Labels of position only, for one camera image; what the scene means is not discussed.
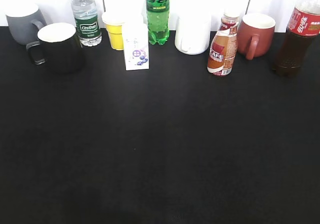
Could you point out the brown coffee drink bottle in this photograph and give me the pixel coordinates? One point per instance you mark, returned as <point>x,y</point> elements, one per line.
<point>224,45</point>

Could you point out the red ceramic mug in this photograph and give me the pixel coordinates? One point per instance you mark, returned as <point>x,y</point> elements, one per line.
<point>255,35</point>

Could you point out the cola bottle red label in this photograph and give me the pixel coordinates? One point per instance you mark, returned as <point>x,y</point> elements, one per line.
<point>302,28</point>

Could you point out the yellow paper cup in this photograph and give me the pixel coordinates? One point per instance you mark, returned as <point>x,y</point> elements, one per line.
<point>113,23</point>

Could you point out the grey ceramic mug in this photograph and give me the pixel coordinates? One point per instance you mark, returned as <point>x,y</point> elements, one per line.
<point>24,21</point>

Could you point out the clear water bottle green label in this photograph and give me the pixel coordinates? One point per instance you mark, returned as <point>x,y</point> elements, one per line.
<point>86,19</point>

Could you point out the white blueberry milk carton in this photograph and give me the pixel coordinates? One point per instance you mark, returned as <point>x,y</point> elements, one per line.
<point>135,42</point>

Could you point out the black mug white inside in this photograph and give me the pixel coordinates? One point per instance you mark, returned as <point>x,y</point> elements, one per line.
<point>61,48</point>

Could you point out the green sprite bottle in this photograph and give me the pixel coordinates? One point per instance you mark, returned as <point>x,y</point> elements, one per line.
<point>157,12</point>

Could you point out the white ceramic mug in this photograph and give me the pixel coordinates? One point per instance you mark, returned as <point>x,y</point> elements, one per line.
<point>193,29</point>

